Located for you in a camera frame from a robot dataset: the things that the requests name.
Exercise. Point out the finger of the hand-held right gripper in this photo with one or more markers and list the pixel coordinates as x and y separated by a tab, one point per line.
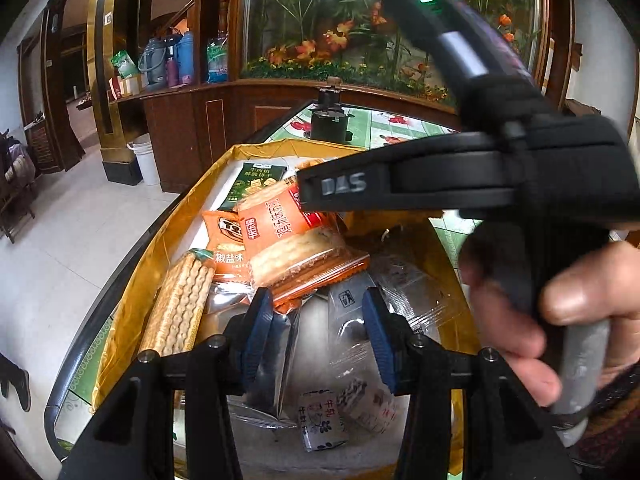
400	185

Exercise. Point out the green fruit printed tablecloth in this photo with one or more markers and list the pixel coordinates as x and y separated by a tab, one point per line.
395	127

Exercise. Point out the wooden cabinet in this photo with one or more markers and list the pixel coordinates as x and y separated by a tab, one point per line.
190	130

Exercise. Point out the gold pillar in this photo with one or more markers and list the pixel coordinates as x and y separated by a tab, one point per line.
95	60

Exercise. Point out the orange packet with brown logo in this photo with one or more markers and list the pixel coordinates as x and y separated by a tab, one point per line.
225	250

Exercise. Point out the orange cracker packet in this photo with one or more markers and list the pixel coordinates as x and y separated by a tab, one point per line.
300	255

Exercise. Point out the green snack packet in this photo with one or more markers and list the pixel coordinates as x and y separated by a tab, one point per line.
250	185

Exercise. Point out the purple bottle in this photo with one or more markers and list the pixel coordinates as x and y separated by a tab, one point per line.
172	72

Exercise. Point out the person's leg with shoe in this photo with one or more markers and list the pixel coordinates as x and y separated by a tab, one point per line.
15	380

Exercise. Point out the black table edge rail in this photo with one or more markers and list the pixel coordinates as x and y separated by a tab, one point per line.
172	200

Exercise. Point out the silver foil packet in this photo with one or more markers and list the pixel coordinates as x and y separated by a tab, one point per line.
285	355
220	305

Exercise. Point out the person's right hand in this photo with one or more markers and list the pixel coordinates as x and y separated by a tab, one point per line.
505	330

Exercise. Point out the large black motor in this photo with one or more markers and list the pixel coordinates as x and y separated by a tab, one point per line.
327	127

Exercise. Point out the artificial flower display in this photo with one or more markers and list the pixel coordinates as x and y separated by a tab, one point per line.
310	35

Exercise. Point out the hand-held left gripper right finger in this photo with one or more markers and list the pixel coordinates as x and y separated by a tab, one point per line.
380	340

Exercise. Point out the white bucket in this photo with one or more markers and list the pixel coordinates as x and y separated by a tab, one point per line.
145	165

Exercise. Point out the clear plastic packet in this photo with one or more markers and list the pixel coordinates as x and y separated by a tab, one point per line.
410	285

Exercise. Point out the grey-blue thermos jug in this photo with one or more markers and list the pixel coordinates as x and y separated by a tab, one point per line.
152	65

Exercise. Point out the blue plastic bag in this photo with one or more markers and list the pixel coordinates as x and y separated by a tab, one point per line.
217	62

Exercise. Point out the blue thermos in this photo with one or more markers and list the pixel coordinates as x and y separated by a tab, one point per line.
186	60

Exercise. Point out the white candy packet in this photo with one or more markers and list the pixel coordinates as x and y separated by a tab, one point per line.
367	405
320	425

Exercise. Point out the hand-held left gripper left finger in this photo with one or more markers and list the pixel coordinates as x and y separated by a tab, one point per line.
257	330

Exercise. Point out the black thermos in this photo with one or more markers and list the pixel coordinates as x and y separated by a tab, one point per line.
172	47

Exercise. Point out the long cracker packet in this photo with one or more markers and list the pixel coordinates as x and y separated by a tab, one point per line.
175	305

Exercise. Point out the wicker basket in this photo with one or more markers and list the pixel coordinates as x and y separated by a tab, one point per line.
39	147

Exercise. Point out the green bag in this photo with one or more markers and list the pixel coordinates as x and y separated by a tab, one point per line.
125	65

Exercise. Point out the white foam box yellow tape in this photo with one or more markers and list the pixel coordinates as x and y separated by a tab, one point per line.
150	240

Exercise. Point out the wooden chair with cloth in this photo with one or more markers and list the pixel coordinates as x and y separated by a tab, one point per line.
17	170

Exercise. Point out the red and white box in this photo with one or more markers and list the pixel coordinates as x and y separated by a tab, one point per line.
125	87

